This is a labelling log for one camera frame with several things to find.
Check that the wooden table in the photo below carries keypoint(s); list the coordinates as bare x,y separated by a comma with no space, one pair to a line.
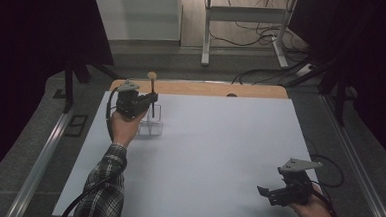
198,88

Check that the white table mat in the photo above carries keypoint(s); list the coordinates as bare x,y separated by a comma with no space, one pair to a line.
212,156

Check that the person's right hand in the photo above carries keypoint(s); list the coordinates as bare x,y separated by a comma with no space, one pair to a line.
315,215

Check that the white power strip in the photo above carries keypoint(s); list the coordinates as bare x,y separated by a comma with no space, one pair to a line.
304,70

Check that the person's left hand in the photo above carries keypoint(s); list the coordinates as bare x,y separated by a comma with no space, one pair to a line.
125,128

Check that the clear acrylic organizer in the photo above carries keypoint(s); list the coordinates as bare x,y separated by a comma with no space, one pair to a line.
155,125

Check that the aluminium rail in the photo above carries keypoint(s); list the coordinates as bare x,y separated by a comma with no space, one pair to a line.
358,164
37,167

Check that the dark curtain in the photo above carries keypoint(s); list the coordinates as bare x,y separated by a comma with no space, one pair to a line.
34,46
367,64

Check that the white metal desk frame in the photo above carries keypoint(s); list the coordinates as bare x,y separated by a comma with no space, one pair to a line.
246,15

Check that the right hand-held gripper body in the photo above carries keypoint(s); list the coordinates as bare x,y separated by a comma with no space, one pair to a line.
293,187

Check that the white panel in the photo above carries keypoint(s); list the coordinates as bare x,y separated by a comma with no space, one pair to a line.
137,15

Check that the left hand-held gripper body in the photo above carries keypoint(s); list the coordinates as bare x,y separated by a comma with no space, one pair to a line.
131,102

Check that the black rectangular floor frame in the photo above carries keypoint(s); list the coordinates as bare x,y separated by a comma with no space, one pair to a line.
76,125

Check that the black metal stand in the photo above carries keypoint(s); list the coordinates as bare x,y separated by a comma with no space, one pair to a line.
340,96
70,82

